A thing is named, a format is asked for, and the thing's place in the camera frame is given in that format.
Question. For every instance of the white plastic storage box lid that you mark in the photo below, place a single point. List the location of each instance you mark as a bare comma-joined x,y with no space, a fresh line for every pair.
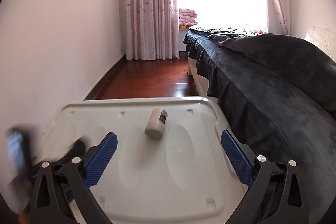
184,177

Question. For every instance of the folded pink quilt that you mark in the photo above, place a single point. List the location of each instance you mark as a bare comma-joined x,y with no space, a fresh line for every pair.
187,18

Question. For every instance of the white bed headboard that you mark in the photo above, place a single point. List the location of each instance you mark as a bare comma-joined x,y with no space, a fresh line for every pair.
324,39

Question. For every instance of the bed with dark blanket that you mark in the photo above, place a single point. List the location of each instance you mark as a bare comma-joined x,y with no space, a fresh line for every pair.
278,95

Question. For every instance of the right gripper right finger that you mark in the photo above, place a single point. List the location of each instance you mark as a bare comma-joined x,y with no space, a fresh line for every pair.
274,193

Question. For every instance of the pink patterned curtain left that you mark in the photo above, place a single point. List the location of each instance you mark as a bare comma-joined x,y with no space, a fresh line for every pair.
152,29

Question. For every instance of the beige cylindrical bottle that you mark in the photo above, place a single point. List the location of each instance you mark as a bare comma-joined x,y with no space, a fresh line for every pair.
155,127

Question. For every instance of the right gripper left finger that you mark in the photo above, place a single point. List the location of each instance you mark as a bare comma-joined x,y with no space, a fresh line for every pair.
98,157

